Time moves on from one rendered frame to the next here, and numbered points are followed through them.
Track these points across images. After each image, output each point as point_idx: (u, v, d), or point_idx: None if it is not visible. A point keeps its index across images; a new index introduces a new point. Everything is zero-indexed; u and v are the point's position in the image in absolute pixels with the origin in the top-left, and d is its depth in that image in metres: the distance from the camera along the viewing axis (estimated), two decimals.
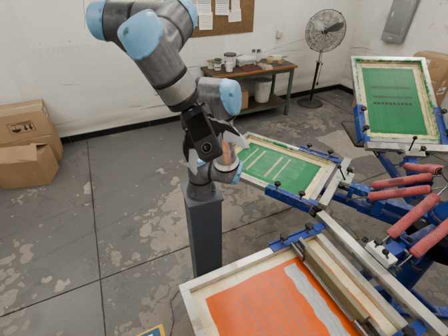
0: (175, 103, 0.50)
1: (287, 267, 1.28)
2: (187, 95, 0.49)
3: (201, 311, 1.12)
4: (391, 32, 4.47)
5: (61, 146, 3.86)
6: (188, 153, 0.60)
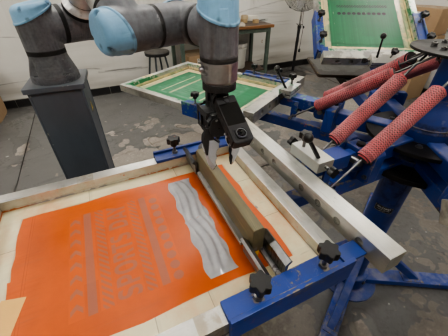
0: (221, 83, 0.51)
1: (173, 183, 0.84)
2: (233, 80, 0.52)
3: (5, 234, 0.68)
4: None
5: (5, 110, 3.42)
6: (208, 145, 0.59)
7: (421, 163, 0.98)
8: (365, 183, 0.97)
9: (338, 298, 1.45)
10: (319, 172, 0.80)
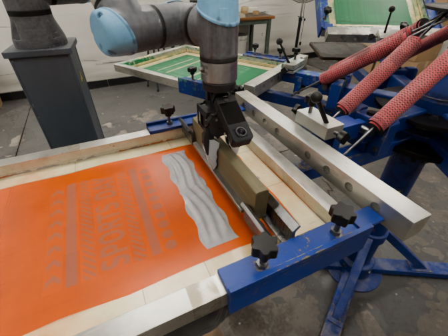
0: (221, 82, 0.51)
1: (167, 154, 0.77)
2: (233, 79, 0.52)
3: None
4: None
5: (0, 102, 3.35)
6: (208, 145, 0.59)
7: (435, 137, 0.91)
8: (375, 158, 0.90)
9: (343, 287, 1.38)
10: (327, 141, 0.73)
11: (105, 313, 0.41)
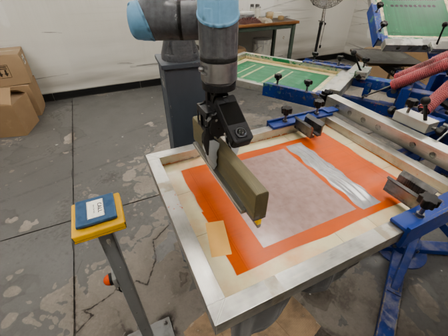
0: (221, 83, 0.51)
1: (290, 145, 0.98)
2: (233, 79, 0.52)
3: (174, 181, 0.82)
4: None
5: (43, 103, 3.56)
6: (209, 145, 0.59)
7: None
8: None
9: (396, 265, 1.59)
10: None
11: (319, 246, 0.62)
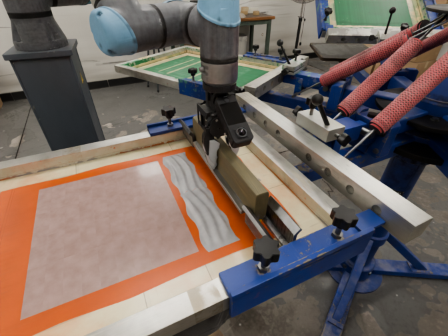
0: (221, 83, 0.51)
1: (168, 156, 0.77)
2: (233, 80, 0.52)
3: None
4: None
5: (0, 103, 3.35)
6: (209, 145, 0.59)
7: (436, 139, 0.91)
8: (375, 159, 0.90)
9: (343, 289, 1.38)
10: (328, 143, 0.73)
11: (106, 317, 0.41)
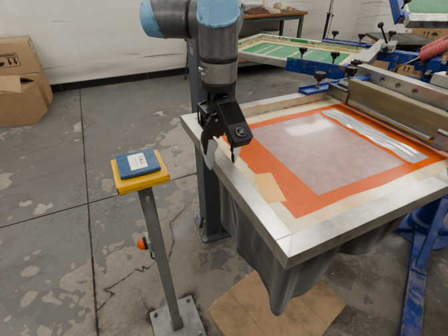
0: (221, 82, 0.51)
1: (325, 110, 0.96)
2: (233, 79, 0.52)
3: None
4: None
5: (51, 93, 3.54)
6: (207, 144, 0.59)
7: None
8: None
9: (419, 245, 1.57)
10: None
11: (375, 194, 0.60)
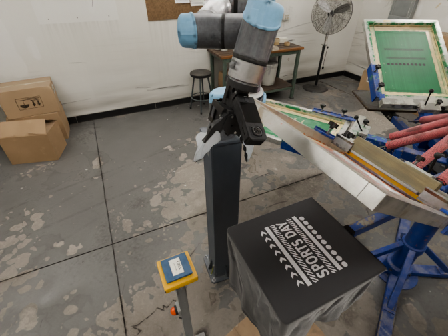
0: (248, 81, 0.53)
1: (332, 151, 1.12)
2: (259, 82, 0.55)
3: None
4: (397, 14, 4.47)
5: (69, 125, 3.86)
6: (213, 133, 0.58)
7: None
8: None
9: (391, 286, 1.89)
10: None
11: None
